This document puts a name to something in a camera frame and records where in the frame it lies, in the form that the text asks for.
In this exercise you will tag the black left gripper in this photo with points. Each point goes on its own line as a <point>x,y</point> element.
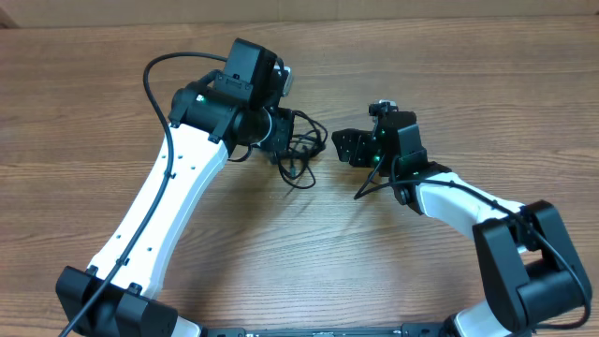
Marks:
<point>282,139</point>

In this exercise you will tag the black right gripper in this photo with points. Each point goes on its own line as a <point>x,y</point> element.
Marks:
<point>355,148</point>

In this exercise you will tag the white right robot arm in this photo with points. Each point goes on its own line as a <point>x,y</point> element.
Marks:
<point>532,276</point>

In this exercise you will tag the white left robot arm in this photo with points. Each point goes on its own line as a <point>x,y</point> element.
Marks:
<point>236,105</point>

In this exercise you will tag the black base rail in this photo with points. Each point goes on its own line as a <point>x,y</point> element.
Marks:
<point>318,332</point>

